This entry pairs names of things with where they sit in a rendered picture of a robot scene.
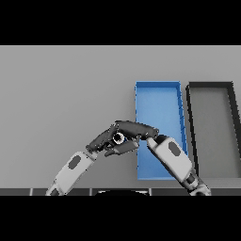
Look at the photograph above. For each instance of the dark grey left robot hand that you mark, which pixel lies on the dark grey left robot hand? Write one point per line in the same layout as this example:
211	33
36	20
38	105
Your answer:
101	140

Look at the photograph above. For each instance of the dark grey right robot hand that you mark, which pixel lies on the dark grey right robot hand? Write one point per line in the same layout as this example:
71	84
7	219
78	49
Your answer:
135	128

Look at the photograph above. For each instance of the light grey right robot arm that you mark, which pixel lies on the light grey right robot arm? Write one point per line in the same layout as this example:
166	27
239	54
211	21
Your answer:
174	157

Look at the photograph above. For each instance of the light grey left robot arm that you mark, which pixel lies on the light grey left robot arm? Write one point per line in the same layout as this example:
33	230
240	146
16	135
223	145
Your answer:
72	168

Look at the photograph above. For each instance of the blue bin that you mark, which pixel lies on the blue bin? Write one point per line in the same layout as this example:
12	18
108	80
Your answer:
160	106

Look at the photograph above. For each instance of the dark grey bin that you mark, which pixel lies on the dark grey bin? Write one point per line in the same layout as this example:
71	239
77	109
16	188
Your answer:
213	131

